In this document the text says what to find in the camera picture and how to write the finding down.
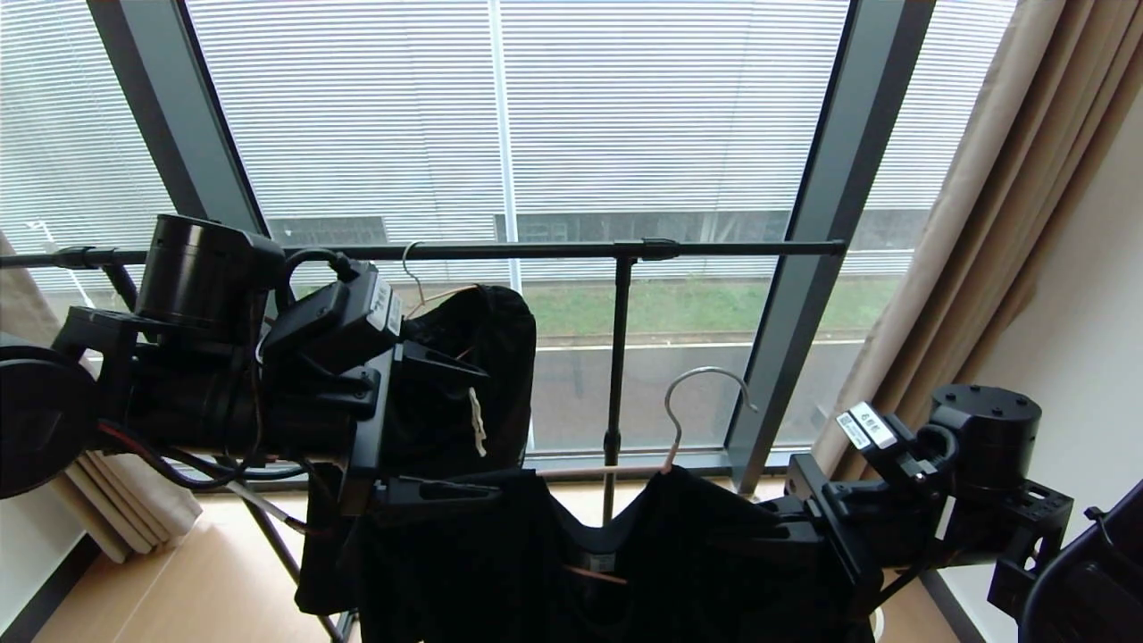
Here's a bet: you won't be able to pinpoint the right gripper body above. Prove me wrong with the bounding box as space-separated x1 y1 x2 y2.
784 454 949 617

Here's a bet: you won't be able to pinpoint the black clothes rack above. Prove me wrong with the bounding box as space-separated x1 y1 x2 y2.
0 238 846 643

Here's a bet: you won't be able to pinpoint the black shorts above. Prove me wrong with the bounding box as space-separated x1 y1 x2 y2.
295 284 538 617

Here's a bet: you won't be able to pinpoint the black garment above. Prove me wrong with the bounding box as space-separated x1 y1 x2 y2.
357 464 876 643

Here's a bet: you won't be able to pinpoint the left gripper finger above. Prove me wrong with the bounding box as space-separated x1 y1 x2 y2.
375 473 505 507
397 341 490 387

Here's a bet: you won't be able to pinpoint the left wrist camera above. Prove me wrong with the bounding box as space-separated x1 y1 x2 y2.
259 248 405 376

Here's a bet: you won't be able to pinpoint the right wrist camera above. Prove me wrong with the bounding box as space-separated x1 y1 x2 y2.
835 400 961 488

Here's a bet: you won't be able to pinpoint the pink clothes hanger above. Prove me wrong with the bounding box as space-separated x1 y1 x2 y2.
534 366 760 588
400 242 488 363

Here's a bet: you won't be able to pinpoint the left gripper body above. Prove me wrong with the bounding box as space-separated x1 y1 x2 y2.
125 342 401 516

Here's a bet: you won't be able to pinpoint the window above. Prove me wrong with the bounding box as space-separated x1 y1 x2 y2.
0 0 1021 474

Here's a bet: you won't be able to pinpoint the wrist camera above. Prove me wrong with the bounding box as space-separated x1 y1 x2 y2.
259 248 405 376
835 400 961 488

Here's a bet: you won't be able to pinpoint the beige curtain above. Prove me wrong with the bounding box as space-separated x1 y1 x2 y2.
0 232 204 565
808 0 1143 479

